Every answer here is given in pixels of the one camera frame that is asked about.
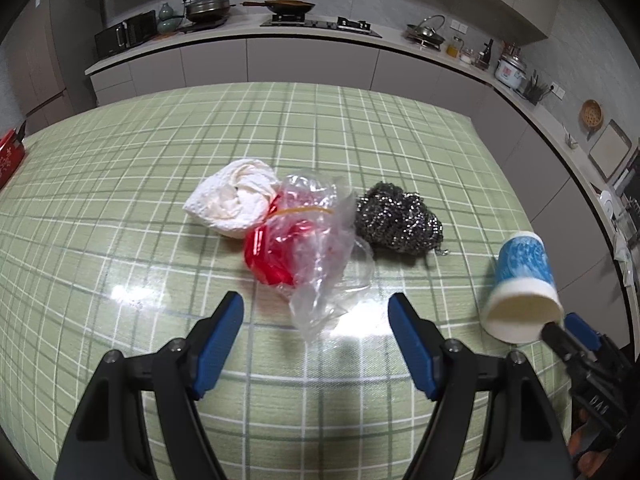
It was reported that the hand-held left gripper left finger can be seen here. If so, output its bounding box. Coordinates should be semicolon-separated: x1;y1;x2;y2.
52;291;246;480

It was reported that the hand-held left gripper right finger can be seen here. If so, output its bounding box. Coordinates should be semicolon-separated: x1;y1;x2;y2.
387;291;576;480

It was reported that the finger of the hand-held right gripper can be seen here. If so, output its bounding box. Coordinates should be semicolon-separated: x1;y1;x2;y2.
564;311;618;356
541;321;593;381

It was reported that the blue and white paper cup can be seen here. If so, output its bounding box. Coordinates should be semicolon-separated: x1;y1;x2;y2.
481;231;565;346

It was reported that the clear plastic bag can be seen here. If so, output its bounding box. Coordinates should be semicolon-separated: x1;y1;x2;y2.
243;172;376;345

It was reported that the person's right hand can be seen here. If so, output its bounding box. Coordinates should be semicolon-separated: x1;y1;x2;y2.
567;407;608;480

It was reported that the steel wool scrubber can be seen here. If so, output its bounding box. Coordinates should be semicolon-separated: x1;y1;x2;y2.
354;182;451;257

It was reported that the crumpled white paper towel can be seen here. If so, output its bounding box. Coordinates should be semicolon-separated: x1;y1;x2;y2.
182;158;278;240

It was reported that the white cutting board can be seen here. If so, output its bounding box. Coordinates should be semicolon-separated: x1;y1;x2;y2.
587;120;632;181

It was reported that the round bamboo strainer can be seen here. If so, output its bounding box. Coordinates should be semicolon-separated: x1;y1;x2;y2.
580;100;604;138

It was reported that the green checked tablecloth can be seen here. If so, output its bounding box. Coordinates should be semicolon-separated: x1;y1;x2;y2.
0;81;621;480

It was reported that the black knife holder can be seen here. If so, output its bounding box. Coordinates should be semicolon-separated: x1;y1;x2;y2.
522;71;551;106

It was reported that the white rice cooker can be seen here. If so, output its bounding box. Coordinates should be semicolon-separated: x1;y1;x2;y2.
495;44;528;92

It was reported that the red box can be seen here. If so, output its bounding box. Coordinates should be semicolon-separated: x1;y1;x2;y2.
0;121;28;188

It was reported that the dark bottle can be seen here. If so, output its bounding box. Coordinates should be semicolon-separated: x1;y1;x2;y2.
475;39;496;71

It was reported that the metal kettle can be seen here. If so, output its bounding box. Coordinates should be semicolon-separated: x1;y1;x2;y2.
404;15;447;51

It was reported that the black microwave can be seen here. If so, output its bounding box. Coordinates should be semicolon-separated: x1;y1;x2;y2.
94;10;158;59

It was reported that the green ceramic jar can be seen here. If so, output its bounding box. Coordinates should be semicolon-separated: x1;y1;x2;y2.
157;2;180;36

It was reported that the grey fridge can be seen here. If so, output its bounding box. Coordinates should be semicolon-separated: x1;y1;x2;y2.
12;0;98;131

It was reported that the black gas stove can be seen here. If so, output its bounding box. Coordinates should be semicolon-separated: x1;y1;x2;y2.
259;14;383;38

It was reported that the wok with lid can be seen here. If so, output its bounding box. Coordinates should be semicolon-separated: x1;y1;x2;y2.
181;0;237;23

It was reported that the frying pan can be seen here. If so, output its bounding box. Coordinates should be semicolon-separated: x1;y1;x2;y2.
242;0;317;15

